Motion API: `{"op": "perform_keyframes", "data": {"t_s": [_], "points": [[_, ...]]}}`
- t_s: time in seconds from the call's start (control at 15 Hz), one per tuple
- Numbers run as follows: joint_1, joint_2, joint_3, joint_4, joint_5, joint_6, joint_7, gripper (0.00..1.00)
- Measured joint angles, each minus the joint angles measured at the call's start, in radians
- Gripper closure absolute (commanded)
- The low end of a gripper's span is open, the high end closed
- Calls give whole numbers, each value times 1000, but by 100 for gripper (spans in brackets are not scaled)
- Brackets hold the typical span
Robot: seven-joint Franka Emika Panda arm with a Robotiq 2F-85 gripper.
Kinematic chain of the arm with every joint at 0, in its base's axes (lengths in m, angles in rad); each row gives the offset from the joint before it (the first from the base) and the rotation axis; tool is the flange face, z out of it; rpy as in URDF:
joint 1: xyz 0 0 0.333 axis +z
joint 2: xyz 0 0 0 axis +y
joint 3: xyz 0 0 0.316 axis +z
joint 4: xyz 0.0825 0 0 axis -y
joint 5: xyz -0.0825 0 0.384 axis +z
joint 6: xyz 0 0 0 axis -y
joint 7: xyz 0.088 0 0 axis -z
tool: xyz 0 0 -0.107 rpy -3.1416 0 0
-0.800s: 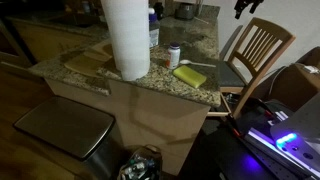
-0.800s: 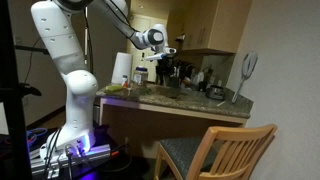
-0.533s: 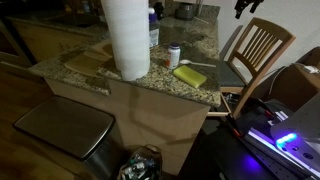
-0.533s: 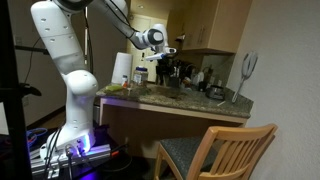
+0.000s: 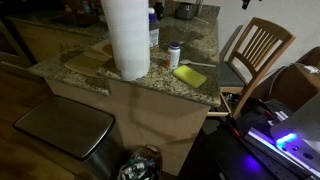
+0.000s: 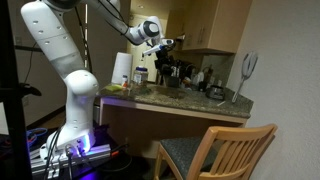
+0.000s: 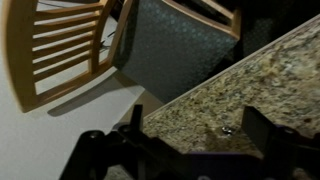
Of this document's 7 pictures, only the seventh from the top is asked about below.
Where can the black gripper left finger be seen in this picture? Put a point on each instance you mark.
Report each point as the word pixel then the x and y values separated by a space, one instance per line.
pixel 133 153

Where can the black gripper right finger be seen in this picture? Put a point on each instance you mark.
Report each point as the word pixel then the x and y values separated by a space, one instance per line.
pixel 260 133

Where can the small metal clip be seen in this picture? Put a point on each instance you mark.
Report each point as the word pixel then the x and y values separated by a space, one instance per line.
pixel 227 130

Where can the beige counter cabinet base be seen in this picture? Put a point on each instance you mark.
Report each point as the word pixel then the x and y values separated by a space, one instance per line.
pixel 146 103

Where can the wooden chair with dark seat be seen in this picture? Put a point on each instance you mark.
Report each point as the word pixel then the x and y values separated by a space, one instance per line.
pixel 20 66

